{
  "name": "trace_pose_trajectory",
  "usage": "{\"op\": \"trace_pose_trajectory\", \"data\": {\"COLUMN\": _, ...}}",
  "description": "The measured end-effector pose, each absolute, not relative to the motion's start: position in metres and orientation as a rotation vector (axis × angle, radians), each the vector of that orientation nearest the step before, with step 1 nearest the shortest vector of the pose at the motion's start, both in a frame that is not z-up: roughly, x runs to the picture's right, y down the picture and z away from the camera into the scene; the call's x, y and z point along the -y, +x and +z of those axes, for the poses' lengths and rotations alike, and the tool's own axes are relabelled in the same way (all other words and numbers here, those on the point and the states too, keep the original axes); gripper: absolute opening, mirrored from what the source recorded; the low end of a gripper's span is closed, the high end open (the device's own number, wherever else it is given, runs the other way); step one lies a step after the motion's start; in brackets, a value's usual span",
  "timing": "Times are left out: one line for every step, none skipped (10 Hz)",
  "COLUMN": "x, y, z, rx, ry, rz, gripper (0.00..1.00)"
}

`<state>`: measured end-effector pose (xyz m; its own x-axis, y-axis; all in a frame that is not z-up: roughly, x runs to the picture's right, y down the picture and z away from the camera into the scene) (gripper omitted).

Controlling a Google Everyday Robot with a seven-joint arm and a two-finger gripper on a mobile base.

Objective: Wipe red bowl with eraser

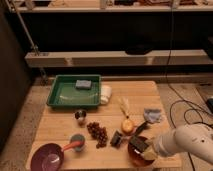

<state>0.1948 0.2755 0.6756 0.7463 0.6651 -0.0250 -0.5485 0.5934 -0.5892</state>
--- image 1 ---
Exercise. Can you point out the black board eraser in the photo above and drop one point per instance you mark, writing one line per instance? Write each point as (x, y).
(138, 143)

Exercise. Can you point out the white wooden shelf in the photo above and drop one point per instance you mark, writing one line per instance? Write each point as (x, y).
(117, 58)

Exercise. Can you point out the purple bowl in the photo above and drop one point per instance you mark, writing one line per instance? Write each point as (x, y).
(48, 157)

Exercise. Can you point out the metal diagonal pole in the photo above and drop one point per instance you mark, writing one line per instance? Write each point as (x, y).
(34, 47)

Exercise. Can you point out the bunch of brown grapes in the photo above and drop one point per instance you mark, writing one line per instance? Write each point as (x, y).
(98, 133)

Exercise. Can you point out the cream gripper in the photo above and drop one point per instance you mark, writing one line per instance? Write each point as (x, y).
(149, 153)

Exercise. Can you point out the orange fruit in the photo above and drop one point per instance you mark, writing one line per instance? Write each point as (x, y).
(127, 126)

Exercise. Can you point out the small metal cup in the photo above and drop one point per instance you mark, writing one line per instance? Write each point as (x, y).
(80, 117)

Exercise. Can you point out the red bowl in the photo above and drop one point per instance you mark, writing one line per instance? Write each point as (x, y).
(135, 156)

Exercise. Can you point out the white rolled towel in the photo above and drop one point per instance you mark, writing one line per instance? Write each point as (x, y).
(106, 92)

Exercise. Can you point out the dark utensil behind bowl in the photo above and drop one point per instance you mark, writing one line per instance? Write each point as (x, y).
(141, 128)

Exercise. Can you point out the blue crumpled cloth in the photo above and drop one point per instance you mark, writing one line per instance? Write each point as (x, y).
(152, 115)

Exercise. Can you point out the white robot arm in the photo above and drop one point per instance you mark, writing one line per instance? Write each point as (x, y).
(196, 139)

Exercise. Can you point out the teal cup with red handle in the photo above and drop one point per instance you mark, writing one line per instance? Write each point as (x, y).
(77, 142)

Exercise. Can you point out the green plastic tray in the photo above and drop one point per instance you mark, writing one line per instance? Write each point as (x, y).
(65, 94)

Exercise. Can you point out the small black block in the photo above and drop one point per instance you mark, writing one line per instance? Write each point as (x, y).
(116, 139)

